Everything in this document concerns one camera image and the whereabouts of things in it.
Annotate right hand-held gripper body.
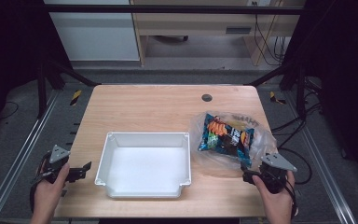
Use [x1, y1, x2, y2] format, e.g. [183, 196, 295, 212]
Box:
[241, 152, 298, 195]

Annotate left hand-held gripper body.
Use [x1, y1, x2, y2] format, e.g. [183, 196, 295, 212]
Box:
[31, 144, 73, 185]

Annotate clear plastic bag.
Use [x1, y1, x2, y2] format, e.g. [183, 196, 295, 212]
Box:
[188, 110, 279, 179]

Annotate blue chips bag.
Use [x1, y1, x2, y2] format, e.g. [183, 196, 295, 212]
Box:
[198, 113, 256, 169]

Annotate white plastic bin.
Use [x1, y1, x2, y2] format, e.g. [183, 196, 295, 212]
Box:
[94, 131, 193, 200]

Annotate person's left hand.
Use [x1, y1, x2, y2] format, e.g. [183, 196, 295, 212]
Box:
[31, 162, 71, 217]

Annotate person's right hand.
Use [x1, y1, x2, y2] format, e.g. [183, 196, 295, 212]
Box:
[252, 169, 296, 217]

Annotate yellow black tape piece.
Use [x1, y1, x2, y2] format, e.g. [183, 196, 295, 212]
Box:
[70, 89, 83, 106]
[268, 91, 287, 105]

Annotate white cabinet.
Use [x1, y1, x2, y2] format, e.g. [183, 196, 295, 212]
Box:
[43, 0, 141, 62]

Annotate light wooden desk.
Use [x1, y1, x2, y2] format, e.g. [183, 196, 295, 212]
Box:
[130, 0, 306, 67]

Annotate black floor cables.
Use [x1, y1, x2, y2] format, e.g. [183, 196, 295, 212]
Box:
[270, 77, 324, 185]

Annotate aluminium floor rail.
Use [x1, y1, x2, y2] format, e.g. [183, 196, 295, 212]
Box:
[0, 89, 61, 224]
[282, 90, 358, 224]

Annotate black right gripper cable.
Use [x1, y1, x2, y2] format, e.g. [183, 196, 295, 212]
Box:
[283, 178, 299, 219]

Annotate black frame strut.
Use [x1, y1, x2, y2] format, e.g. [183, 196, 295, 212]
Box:
[247, 61, 310, 120]
[36, 58, 102, 119]

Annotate thin black floor cable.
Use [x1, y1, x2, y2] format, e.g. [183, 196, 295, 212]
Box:
[0, 100, 21, 121]

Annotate black desk cables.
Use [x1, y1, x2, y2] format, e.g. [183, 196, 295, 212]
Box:
[252, 1, 289, 66]

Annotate black frame crossbar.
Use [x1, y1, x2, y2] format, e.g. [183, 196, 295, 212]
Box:
[43, 4, 306, 16]

